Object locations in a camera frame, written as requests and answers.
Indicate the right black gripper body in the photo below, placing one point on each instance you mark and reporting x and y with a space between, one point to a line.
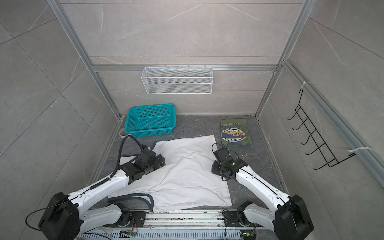
218 169

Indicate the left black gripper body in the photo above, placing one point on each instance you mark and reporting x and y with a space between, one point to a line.
156 164

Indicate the green tank top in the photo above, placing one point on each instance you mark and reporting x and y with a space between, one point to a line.
234 132

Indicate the teal plastic basket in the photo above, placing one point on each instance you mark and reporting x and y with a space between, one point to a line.
153 120

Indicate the white tank top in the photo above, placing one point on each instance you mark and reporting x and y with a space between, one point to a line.
186 181

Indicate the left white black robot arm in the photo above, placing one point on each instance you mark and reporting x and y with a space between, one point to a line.
67 216

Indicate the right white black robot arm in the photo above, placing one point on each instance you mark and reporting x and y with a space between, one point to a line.
287 216

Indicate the roll of tape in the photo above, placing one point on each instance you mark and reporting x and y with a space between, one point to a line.
122 133

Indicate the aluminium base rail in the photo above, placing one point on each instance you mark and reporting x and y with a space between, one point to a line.
200 224

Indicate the white wire mesh shelf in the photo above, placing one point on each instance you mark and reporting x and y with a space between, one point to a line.
178 80

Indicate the black wire hook rack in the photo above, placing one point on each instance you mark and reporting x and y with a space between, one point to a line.
315 136

